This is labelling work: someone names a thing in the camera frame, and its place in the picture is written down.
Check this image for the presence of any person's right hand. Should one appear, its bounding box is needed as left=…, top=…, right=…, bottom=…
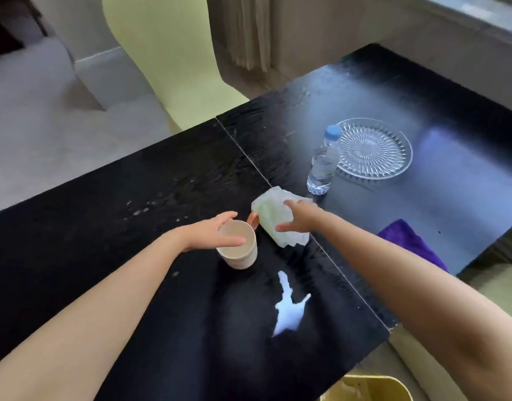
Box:
left=275, top=199, right=324, bottom=233

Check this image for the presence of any person's left hand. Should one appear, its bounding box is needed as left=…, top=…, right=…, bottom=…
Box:
left=179, top=211, right=246, bottom=253

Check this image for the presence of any cream mug with brown handle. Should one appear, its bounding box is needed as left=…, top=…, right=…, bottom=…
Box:
left=216, top=211, right=261, bottom=270

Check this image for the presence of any person's right forearm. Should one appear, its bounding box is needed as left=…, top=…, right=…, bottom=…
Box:
left=312, top=209, right=512, bottom=401

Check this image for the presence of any person's left forearm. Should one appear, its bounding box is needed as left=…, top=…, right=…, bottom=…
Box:
left=0, top=229, right=187, bottom=401

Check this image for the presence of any clear plastic water bottle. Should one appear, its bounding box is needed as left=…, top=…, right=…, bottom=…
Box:
left=307, top=124, right=342, bottom=196

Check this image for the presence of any spilled water puddle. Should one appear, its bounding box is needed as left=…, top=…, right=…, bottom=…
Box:
left=273, top=270, right=312, bottom=338

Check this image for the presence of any clear cut glass plate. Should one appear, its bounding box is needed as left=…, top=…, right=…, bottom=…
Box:
left=329, top=118, right=413, bottom=181

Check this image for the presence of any purple cloth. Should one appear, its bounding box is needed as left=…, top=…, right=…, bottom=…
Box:
left=377, top=219, right=449, bottom=273

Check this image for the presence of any yellow waste bin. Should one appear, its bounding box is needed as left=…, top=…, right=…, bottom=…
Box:
left=320, top=373, right=413, bottom=401

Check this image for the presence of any pale yellow chair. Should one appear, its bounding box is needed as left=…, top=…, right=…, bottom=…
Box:
left=102, top=0, right=250, bottom=134

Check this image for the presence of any beige curtain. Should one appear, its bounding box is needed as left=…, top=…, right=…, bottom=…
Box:
left=206, top=0, right=282, bottom=73

